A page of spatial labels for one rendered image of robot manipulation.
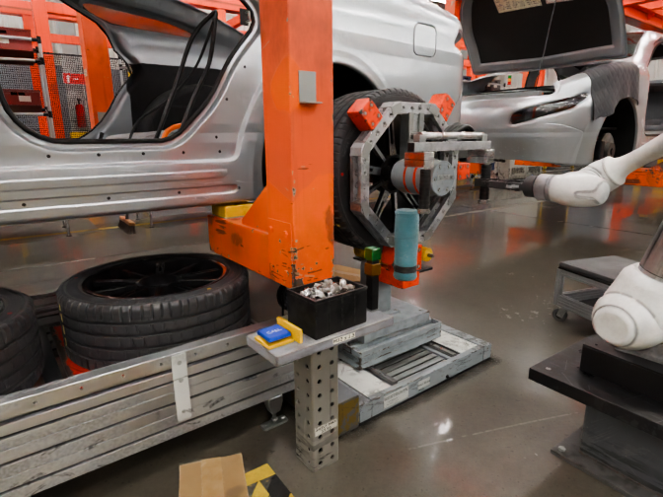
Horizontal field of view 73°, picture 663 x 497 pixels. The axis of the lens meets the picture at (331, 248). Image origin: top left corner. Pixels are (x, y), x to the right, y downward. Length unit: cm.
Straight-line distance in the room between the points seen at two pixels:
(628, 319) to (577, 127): 312
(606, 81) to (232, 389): 383
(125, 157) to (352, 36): 112
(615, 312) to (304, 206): 88
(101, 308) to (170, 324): 21
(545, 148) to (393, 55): 219
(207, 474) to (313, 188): 84
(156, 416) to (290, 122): 94
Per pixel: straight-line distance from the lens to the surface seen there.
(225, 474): 129
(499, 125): 431
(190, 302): 150
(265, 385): 161
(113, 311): 152
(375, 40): 231
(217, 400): 155
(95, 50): 401
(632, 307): 131
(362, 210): 162
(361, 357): 184
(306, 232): 141
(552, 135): 424
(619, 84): 463
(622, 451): 169
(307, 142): 139
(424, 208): 152
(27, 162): 170
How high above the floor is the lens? 100
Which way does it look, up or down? 14 degrees down
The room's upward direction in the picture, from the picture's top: straight up
